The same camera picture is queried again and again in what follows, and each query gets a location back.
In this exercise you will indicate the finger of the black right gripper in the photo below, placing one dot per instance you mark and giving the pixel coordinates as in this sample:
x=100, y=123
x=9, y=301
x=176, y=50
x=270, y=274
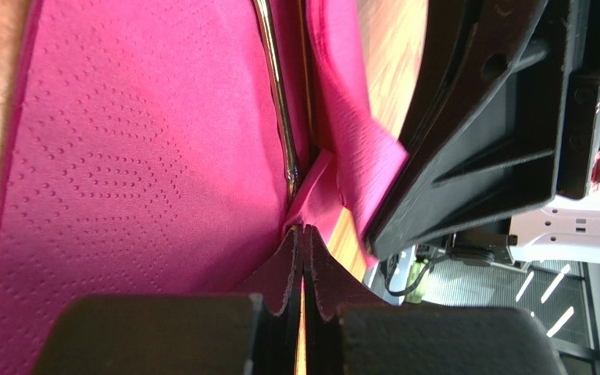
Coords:
x=450, y=28

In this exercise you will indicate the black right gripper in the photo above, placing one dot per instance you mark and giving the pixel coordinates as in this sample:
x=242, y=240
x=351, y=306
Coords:
x=530, y=80

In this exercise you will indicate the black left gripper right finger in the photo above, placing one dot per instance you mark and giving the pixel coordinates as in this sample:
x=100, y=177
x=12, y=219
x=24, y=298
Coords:
x=350, y=330

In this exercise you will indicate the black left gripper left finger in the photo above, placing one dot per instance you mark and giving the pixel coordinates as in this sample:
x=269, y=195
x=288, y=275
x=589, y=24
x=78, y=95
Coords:
x=250, y=330

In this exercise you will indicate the iridescent fork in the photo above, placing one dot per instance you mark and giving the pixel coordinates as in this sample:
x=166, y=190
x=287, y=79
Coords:
x=263, y=13

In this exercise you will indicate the magenta paper napkin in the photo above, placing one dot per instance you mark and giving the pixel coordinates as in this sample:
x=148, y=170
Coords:
x=143, y=154

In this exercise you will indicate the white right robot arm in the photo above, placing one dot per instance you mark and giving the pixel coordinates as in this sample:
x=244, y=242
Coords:
x=548, y=233

